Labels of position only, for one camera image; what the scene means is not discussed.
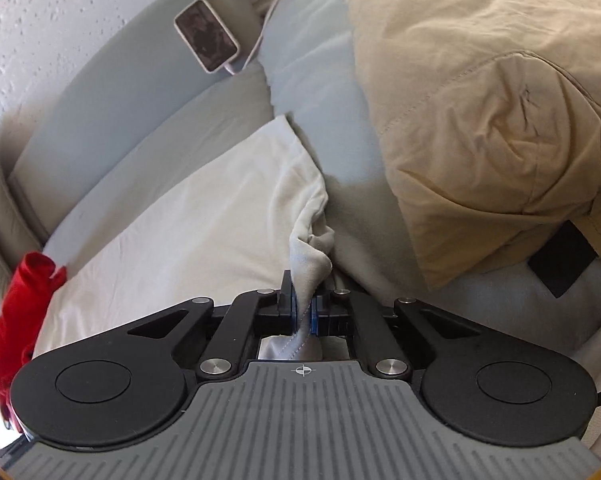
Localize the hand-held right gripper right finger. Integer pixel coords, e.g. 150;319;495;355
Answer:
311;288;481;379

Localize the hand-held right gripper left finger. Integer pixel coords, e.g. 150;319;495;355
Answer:
128;270;300;379

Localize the cream long-sleeve shirt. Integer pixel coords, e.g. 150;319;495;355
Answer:
33;115;336;362

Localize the red sweater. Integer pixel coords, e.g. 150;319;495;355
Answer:
0;252;68;407

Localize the black rectangular patch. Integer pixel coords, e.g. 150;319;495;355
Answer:
527;219;597;300

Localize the tan cloth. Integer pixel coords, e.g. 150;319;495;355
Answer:
347;0;601;292

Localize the grey-green sofa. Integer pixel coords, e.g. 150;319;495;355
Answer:
0;0;601;461

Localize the white smartphone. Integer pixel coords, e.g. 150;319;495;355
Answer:
174;0;242;74

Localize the grey-green throw pillow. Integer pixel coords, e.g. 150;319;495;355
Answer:
0;135;44;283

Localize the white charging cable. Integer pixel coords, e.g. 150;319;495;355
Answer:
222;0;294;77

